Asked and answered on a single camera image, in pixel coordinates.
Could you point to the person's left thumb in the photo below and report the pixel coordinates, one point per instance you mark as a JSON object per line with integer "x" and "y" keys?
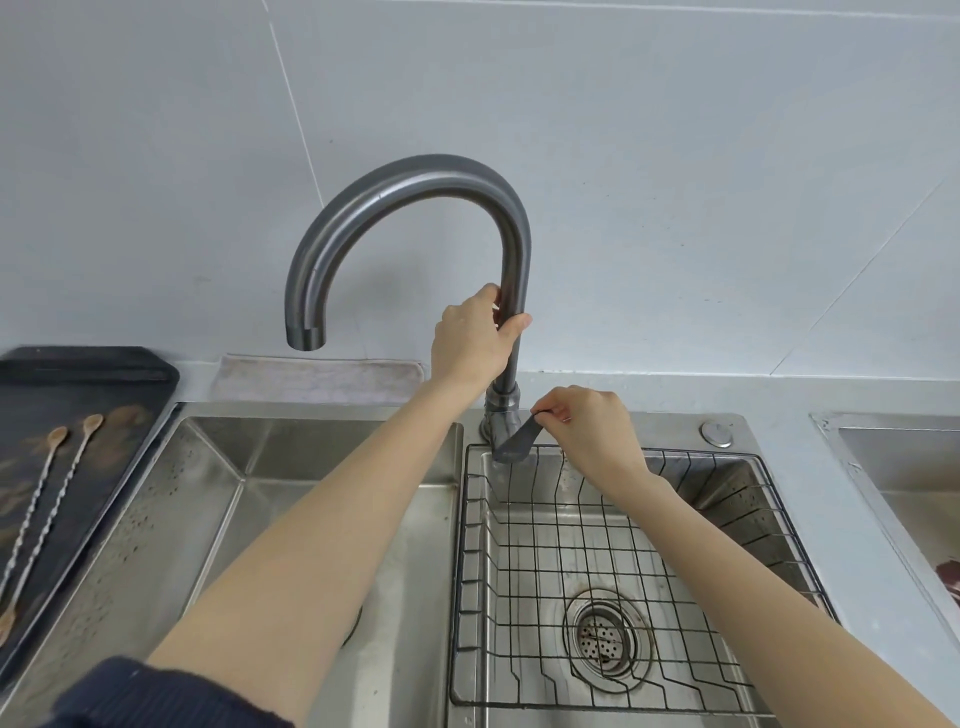
{"x": 516, "y": 328}

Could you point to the person's left forearm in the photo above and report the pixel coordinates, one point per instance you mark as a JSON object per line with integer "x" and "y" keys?
{"x": 315, "y": 540}

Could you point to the person's right hand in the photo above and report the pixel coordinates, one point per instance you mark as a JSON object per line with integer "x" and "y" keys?
{"x": 600, "y": 442}

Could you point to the twisted metal bar spoon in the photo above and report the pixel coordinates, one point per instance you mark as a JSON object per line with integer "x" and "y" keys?
{"x": 56, "y": 499}
{"x": 26, "y": 510}

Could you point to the person's right forearm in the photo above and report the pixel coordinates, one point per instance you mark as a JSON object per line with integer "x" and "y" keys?
{"x": 750, "y": 585}

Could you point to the round metal drain strainer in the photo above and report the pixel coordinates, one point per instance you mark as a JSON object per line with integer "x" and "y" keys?
{"x": 606, "y": 634}

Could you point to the person's right thumb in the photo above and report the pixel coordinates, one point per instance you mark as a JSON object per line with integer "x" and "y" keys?
{"x": 553, "y": 424}

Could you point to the black tray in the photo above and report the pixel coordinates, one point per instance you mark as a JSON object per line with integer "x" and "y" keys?
{"x": 82, "y": 390}

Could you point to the dark red object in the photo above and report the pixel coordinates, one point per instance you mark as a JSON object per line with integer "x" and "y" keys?
{"x": 951, "y": 577}

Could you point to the dark blue sleeve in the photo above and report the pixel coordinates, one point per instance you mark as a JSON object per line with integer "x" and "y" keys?
{"x": 157, "y": 697}

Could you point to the stainless steel double sink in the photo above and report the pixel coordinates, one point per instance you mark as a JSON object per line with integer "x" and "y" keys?
{"x": 300, "y": 465}

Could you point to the person's left hand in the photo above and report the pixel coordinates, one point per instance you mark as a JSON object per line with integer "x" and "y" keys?
{"x": 465, "y": 341}

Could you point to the small stainless steel sink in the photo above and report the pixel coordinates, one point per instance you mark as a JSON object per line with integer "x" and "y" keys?
{"x": 900, "y": 480}

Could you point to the grey gooseneck faucet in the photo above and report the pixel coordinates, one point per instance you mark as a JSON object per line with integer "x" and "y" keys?
{"x": 420, "y": 176}

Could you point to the grey absorbent mat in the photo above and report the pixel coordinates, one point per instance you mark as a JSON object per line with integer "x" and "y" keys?
{"x": 315, "y": 381}

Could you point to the round metal sink button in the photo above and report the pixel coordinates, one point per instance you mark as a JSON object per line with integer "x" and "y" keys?
{"x": 716, "y": 433}

